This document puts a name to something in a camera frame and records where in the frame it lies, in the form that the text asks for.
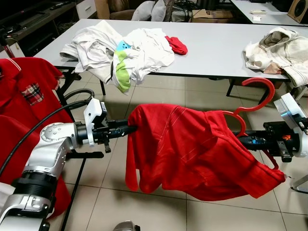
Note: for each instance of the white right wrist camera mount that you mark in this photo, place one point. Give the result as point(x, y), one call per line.
point(288, 108)

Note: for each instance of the large grey table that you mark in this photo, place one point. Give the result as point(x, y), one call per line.
point(216, 48)

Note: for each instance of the red shirt thin white stripes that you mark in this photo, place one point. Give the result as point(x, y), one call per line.
point(192, 154)

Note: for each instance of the small white box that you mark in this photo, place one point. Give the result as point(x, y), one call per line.
point(257, 19)

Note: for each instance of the brown sofa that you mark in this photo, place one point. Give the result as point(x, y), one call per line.
point(120, 7)

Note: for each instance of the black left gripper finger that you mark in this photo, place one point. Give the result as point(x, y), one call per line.
point(125, 133)
point(126, 126)

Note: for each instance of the black low cabinet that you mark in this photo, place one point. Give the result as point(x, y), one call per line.
point(33, 29)

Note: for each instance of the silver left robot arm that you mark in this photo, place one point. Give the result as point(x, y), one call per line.
point(50, 142)

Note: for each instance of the brown wooden speaker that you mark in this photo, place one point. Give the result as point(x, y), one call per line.
point(299, 9)

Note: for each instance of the red plastic hanger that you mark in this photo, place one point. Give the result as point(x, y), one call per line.
point(270, 96)

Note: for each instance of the cream garment with tan lining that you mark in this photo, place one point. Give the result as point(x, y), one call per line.
point(284, 50)

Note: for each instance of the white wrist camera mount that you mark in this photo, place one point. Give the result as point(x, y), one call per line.
point(94, 113)
point(288, 108)

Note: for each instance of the small red cloth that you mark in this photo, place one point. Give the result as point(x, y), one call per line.
point(178, 46)

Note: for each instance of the cardboard box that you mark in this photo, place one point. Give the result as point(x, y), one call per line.
point(211, 17)

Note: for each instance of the grey cushion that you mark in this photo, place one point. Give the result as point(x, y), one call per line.
point(160, 10)
point(143, 12)

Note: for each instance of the white drawer unit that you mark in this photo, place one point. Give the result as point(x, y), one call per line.
point(85, 7)

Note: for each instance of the grey table with speaker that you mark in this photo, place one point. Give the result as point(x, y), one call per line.
point(274, 17)

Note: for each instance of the red polo checked pocket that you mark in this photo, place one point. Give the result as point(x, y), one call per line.
point(24, 72)

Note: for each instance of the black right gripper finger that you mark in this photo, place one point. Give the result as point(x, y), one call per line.
point(252, 139)
point(255, 146)

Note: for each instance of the white garment green blue print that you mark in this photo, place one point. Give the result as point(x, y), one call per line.
point(149, 53)

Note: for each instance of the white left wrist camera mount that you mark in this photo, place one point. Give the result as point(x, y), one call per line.
point(94, 113)

